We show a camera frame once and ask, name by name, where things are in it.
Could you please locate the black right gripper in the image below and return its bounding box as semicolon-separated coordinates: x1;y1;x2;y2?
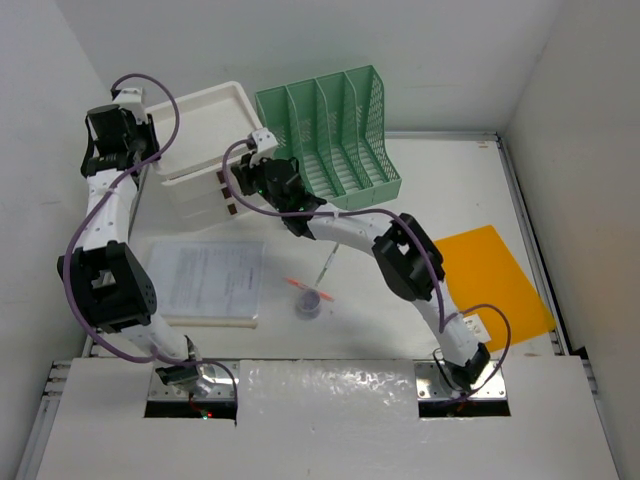
233;148;288;213

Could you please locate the white drawer organizer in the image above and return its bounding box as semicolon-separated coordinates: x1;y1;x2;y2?
147;81;262;231

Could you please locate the orange highlighter pen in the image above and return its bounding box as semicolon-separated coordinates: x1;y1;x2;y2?
284;277;335;302

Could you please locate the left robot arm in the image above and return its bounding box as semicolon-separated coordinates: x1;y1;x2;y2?
57;104;202;396

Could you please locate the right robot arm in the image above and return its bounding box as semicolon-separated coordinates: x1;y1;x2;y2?
223;154;490;394

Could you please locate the green mesh file rack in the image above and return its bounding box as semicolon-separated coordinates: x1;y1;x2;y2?
254;65;402;210

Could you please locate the clear mesh document pouch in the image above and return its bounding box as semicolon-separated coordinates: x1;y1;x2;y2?
147;240;265;328

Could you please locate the orange folder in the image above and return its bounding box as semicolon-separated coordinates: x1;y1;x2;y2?
435;225;555;344

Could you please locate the white front cover board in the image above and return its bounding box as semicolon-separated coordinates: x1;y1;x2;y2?
38;357;617;479

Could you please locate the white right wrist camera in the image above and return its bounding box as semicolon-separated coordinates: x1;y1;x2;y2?
248;128;279;158

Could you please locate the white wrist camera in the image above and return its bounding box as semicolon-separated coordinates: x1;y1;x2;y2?
112;88;148;124
248;128;279;158

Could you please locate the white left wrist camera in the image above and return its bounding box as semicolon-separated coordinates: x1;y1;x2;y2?
112;88;148;124

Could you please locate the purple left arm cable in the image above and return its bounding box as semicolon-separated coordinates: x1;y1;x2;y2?
62;73;239;401

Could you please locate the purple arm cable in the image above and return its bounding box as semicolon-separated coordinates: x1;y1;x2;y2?
62;73;239;401
221;139;512;401

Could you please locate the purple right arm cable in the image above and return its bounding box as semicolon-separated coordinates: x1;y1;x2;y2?
221;139;512;401

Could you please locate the aluminium table edge rail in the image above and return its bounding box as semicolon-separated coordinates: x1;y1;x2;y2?
386;131;574;355

